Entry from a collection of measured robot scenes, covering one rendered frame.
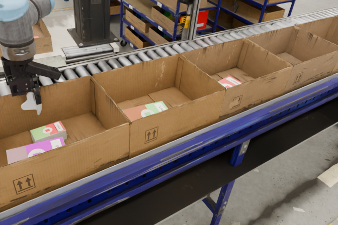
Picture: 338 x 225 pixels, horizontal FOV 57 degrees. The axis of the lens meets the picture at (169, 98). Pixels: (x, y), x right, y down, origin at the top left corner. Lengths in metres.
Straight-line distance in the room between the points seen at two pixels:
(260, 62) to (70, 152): 0.98
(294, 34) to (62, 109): 1.28
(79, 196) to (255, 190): 1.51
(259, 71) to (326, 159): 1.34
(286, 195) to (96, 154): 1.60
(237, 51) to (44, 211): 1.10
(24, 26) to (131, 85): 0.49
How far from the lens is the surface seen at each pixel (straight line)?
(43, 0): 1.03
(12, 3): 0.93
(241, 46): 1.57
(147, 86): 1.30
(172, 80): 1.36
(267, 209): 2.18
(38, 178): 0.92
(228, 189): 1.60
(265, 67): 1.51
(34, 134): 1.10
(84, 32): 1.97
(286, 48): 1.91
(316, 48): 1.81
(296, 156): 2.60
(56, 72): 1.05
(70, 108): 1.18
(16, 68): 1.03
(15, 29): 0.94
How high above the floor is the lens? 1.66
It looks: 36 degrees down
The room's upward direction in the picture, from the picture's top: 7 degrees clockwise
